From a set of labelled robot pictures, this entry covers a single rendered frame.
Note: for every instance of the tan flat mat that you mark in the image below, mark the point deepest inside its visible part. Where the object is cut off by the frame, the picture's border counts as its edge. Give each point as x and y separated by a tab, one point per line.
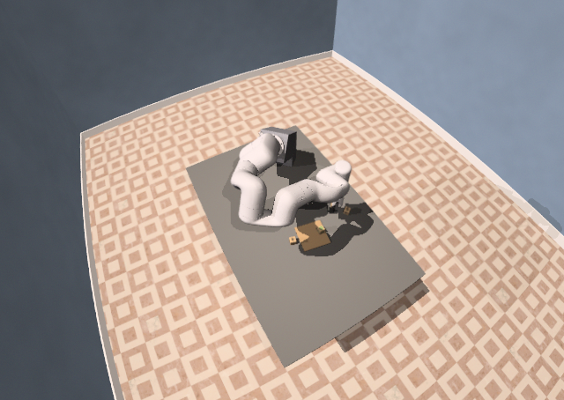
309	237

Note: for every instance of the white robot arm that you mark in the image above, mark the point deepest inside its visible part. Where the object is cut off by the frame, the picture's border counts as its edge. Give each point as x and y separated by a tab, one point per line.
288	199

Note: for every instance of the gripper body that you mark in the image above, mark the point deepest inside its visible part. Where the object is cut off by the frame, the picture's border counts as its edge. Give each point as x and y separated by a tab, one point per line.
340	202

